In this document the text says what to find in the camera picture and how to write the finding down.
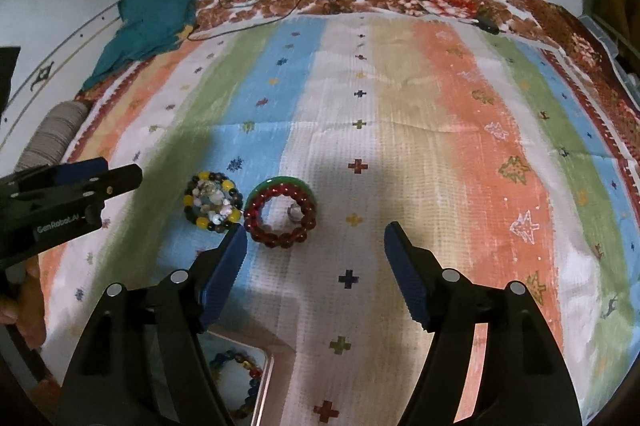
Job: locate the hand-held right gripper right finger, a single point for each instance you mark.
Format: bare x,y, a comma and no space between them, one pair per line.
407,278

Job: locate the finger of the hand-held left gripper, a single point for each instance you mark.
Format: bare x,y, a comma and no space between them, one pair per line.
65,172
107,183

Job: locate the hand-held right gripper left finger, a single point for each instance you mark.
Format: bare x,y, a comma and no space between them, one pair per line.
224,278

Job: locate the pink framed jewelry box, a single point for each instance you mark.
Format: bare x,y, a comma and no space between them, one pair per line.
265,373

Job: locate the green bangle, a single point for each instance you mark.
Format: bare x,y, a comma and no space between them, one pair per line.
290,182

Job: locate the person's left hand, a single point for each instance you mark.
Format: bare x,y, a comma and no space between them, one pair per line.
22,306

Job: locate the grey ribbed roll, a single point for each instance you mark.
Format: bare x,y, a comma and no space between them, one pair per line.
50,136

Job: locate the striped pastel blanket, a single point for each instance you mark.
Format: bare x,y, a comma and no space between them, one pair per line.
400,131

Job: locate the teal cloth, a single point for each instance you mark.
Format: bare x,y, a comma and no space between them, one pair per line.
150,21

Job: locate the black clip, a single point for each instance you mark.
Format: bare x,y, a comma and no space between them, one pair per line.
486,25

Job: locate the clear plastic container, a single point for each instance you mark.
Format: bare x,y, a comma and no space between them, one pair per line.
612,41

